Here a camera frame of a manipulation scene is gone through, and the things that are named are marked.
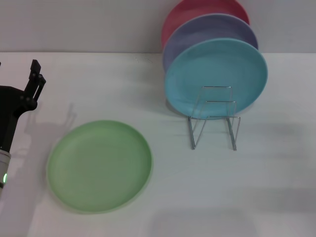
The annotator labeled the purple round plate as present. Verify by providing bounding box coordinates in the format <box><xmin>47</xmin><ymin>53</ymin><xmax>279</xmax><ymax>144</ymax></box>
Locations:
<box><xmin>162</xmin><ymin>13</ymin><xmax>259</xmax><ymax>75</ymax></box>

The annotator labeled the red round plate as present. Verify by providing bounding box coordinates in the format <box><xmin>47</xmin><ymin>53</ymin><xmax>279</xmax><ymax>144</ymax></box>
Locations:
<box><xmin>160</xmin><ymin>0</ymin><xmax>250</xmax><ymax>50</ymax></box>

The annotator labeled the cyan round plate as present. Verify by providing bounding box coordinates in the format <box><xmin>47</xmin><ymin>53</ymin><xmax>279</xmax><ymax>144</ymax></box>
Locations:
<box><xmin>164</xmin><ymin>38</ymin><xmax>269</xmax><ymax>121</ymax></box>

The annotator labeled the light green round plate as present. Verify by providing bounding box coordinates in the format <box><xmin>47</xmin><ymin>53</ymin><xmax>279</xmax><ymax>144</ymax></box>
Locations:
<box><xmin>46</xmin><ymin>119</ymin><xmax>154</xmax><ymax>215</ymax></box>

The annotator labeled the chrome wire plate rack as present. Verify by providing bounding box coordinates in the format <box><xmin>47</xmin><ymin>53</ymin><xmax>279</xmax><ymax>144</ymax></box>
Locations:
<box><xmin>187</xmin><ymin>85</ymin><xmax>241</xmax><ymax>151</ymax></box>

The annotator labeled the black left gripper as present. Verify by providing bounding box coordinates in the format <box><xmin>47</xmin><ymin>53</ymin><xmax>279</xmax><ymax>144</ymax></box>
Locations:
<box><xmin>0</xmin><ymin>59</ymin><xmax>47</xmax><ymax>153</ymax></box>

